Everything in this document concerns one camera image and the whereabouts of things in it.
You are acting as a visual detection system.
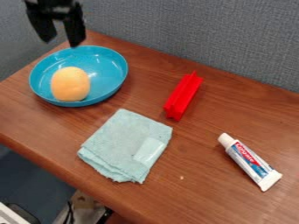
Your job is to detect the items under table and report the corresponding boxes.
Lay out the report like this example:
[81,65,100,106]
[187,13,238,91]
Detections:
[0,192,115,224]

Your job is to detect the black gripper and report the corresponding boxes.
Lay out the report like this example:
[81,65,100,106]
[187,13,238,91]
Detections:
[23,0,87,47]

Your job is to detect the white toothpaste tube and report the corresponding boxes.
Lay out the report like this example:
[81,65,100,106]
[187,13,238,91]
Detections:
[218,133,283,192]

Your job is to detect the blue plastic plate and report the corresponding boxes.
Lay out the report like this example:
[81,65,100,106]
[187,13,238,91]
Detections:
[28,45,128,108]

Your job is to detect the red plastic block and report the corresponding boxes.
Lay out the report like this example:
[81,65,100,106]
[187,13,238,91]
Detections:
[163,72,203,121]

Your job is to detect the light blue folded cloth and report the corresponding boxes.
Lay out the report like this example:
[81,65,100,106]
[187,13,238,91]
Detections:
[77,109,174,184]

